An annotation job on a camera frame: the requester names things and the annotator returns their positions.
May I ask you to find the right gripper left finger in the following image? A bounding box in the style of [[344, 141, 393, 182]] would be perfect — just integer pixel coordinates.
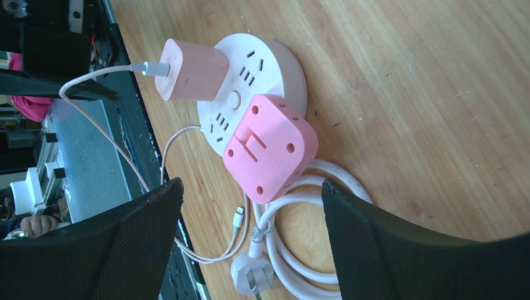
[[1, 178, 183, 299]]

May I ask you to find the light pink usb charger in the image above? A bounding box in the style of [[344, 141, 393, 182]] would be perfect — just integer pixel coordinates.
[[154, 39, 229, 101]]

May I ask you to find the pink usb cable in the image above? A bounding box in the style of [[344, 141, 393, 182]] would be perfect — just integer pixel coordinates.
[[58, 61, 251, 266]]

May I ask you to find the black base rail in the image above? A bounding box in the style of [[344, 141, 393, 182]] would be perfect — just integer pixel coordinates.
[[0, 0, 208, 300]]

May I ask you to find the pink power strip cord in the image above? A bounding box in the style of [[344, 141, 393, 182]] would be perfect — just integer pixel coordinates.
[[230, 157, 374, 300]]

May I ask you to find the pink cube adapter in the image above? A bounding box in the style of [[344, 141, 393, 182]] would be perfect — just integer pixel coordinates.
[[222, 94, 319, 204]]

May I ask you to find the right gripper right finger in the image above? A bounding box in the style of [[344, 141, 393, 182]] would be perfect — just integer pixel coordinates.
[[321, 179, 529, 299]]

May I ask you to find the round pink power strip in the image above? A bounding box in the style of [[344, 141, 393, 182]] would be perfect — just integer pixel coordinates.
[[197, 33, 308, 155]]

